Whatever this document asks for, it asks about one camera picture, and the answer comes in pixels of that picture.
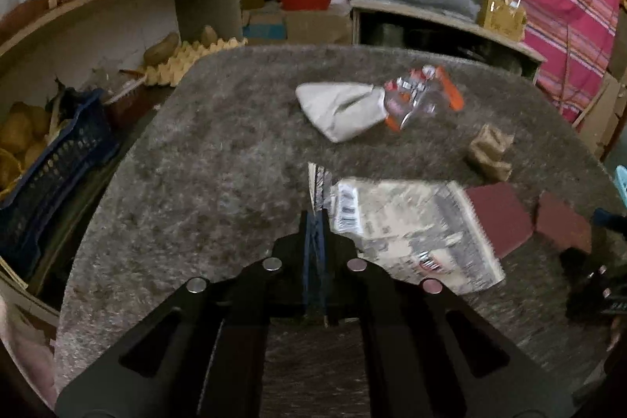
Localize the pile of potatoes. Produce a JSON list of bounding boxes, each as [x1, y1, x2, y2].
[[0, 102, 54, 198]]

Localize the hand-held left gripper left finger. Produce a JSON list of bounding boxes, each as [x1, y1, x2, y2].
[[54, 210, 315, 418]]

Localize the sweet potato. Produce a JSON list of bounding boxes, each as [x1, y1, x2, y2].
[[0, 0, 50, 37]]

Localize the white paper pouch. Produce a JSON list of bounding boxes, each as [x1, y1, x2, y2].
[[295, 81, 386, 143]]

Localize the brown cardboard box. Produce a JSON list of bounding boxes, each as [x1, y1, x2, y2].
[[286, 7, 353, 44]]

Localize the crumpled brown paper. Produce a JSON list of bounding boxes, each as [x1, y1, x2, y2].
[[465, 124, 513, 182]]

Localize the wooden side table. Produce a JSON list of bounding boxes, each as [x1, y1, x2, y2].
[[350, 0, 547, 81]]

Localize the clear wrapper with orange print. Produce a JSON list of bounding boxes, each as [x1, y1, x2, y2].
[[383, 64, 464, 134]]

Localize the dark blue plastic crate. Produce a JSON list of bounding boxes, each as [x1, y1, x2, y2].
[[0, 87, 121, 267]]

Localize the light blue plastic basket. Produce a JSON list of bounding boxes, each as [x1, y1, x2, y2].
[[613, 166, 627, 208]]

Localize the cardboard egg tray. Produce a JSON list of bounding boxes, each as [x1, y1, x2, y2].
[[142, 37, 248, 87]]

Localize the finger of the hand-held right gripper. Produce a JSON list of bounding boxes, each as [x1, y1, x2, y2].
[[558, 207, 620, 286]]

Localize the bamboo utensil holder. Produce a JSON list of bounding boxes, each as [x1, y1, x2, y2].
[[477, 0, 529, 42]]

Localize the silver printed foil wrapper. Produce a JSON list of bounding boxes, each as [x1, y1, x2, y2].
[[307, 162, 506, 296]]

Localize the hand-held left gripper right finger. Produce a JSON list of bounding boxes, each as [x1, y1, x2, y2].
[[316, 211, 574, 418]]

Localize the stacked cardboard sheets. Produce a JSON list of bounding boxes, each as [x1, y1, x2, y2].
[[573, 70, 627, 159]]

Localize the large potato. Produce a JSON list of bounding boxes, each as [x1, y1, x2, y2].
[[143, 32, 181, 63]]

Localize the pink cloth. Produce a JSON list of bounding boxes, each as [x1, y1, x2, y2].
[[0, 291, 57, 404]]

